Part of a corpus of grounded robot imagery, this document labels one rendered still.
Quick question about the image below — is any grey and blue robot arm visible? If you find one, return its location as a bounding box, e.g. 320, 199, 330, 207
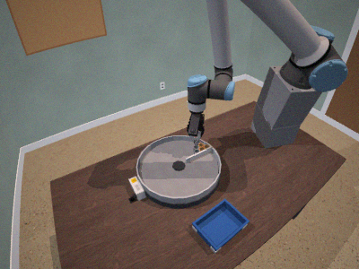
187, 0, 348, 112

